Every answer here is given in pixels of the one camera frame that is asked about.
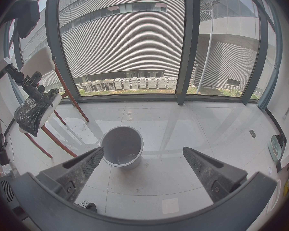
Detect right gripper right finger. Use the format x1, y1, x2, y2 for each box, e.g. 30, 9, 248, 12
183, 147, 248, 203

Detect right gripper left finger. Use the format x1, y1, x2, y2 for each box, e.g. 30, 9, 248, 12
38, 146, 105, 203

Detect black plastic bag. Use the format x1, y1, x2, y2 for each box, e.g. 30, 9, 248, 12
14, 89, 59, 137

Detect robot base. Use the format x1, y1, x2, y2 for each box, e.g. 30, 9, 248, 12
0, 112, 97, 226

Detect white trash bin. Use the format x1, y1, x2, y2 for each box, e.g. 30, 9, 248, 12
100, 126, 144, 170

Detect white chair with red-brown legs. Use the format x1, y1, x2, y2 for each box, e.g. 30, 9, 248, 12
13, 46, 89, 159

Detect window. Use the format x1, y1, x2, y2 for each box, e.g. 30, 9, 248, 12
7, 0, 270, 106

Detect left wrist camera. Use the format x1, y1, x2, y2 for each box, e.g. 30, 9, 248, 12
24, 72, 43, 87

